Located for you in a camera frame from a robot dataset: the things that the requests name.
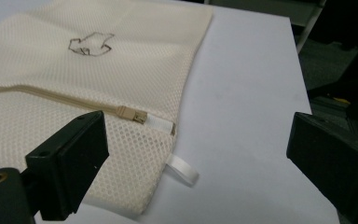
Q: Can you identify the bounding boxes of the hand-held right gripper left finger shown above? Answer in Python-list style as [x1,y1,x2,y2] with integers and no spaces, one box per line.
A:
[24,110,110,222]

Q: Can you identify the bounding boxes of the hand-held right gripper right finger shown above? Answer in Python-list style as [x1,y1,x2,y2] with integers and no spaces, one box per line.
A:
[285,111,358,224]

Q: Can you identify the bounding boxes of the cream mesh laundry bag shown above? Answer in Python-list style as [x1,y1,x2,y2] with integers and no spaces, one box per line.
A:
[0,0,214,218]

